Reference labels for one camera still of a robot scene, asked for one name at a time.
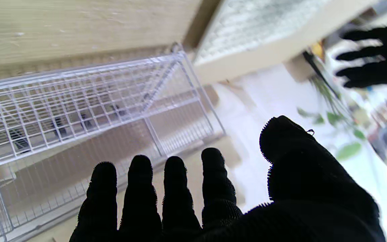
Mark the broad-leaf green plant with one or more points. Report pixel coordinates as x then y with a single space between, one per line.
348 151

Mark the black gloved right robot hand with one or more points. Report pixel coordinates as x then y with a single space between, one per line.
314 201

